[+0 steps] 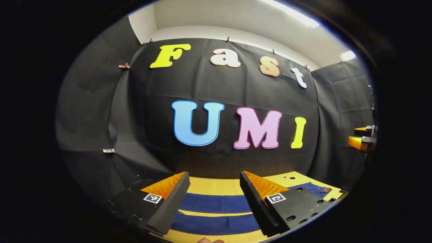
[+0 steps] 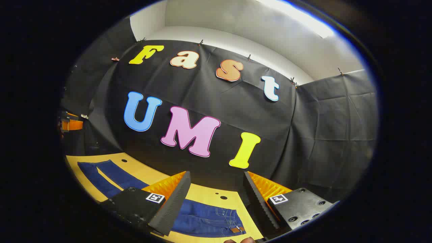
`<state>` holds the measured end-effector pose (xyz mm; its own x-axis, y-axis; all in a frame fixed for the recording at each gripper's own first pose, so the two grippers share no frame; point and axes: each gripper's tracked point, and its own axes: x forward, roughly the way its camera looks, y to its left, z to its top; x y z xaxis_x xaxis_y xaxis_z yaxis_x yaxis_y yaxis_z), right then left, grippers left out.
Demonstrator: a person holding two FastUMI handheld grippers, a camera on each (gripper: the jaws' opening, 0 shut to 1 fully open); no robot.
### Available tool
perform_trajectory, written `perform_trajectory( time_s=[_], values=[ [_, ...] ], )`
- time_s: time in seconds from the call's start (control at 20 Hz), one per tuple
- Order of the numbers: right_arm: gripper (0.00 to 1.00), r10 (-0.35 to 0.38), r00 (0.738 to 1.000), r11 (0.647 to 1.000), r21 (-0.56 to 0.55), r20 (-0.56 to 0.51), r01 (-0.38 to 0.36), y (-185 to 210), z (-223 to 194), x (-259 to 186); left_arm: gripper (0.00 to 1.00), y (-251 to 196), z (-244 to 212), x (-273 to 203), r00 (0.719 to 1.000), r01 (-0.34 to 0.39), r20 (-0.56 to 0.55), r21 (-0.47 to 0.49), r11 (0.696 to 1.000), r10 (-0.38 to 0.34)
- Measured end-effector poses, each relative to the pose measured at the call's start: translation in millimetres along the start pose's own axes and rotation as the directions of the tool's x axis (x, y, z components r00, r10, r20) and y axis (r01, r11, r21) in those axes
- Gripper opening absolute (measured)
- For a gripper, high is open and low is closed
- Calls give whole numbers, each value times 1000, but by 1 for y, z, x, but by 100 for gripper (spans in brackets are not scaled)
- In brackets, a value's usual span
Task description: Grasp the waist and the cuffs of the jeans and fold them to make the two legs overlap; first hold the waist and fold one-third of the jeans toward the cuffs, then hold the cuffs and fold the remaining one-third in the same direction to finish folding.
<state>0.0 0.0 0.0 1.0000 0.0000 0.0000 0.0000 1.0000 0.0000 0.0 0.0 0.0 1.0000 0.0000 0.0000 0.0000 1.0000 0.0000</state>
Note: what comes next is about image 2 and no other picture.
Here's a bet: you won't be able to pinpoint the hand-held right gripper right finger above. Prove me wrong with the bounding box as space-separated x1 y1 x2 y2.
242 171 340 240

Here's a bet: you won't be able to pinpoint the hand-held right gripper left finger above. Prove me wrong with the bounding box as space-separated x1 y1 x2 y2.
100 171 191 237

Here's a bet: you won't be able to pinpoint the blue denim jeans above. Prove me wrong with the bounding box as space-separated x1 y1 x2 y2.
77 160 247 238

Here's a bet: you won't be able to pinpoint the black backdrop cloth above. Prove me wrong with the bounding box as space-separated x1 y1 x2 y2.
59 17 378 204

